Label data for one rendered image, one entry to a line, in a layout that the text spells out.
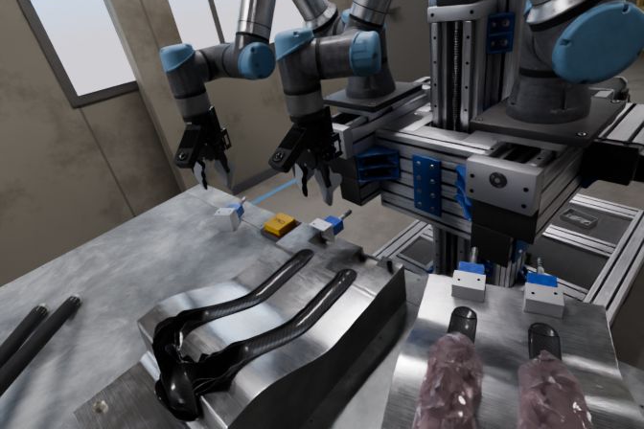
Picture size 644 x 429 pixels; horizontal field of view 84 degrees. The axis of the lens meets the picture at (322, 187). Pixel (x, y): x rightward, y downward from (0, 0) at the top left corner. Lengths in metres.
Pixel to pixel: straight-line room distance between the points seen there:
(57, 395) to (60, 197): 1.88
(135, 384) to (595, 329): 0.69
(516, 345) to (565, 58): 0.42
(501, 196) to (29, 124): 2.33
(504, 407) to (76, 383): 0.70
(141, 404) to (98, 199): 2.10
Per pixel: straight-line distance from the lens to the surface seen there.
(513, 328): 0.65
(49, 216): 2.67
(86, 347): 0.91
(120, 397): 0.70
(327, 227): 0.85
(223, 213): 1.02
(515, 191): 0.77
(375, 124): 1.09
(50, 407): 0.86
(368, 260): 0.72
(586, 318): 0.69
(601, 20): 0.67
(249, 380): 0.52
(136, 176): 2.68
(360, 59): 0.67
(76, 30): 2.51
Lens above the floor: 1.34
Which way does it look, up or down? 29 degrees down
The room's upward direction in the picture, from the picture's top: 11 degrees counter-clockwise
